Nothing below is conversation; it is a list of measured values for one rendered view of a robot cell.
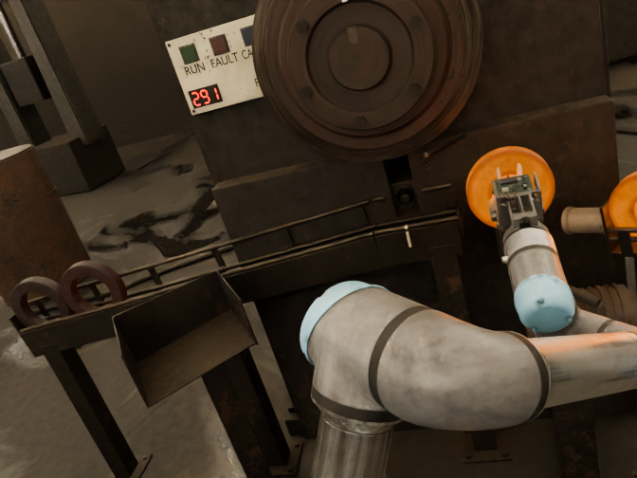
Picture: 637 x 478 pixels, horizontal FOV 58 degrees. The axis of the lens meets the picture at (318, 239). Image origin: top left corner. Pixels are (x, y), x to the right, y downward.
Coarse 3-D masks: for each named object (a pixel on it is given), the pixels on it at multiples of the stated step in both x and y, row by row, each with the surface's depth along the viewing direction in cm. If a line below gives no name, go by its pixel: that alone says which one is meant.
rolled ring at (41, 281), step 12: (36, 276) 164; (24, 288) 162; (36, 288) 162; (48, 288) 161; (60, 288) 163; (12, 300) 165; (24, 300) 167; (60, 300) 162; (24, 312) 167; (60, 312) 164; (72, 312) 165; (24, 324) 169; (36, 324) 168
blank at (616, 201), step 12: (624, 180) 109; (636, 180) 107; (612, 192) 112; (624, 192) 110; (636, 192) 108; (612, 204) 113; (624, 204) 111; (636, 204) 111; (612, 216) 114; (624, 216) 112; (636, 216) 111
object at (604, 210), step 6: (606, 204) 113; (600, 210) 113; (606, 210) 113; (606, 216) 113; (606, 222) 113; (612, 222) 115; (606, 228) 114; (606, 234) 114; (612, 234) 116; (612, 246) 116
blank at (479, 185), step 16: (480, 160) 106; (496, 160) 104; (512, 160) 103; (528, 160) 103; (544, 160) 104; (480, 176) 105; (496, 176) 105; (544, 176) 103; (480, 192) 107; (544, 192) 105; (480, 208) 108; (544, 208) 106; (496, 224) 109
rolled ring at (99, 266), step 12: (84, 264) 156; (96, 264) 156; (72, 276) 157; (96, 276) 156; (108, 276) 155; (72, 288) 160; (108, 288) 157; (120, 288) 157; (72, 300) 161; (84, 300) 164; (120, 300) 158
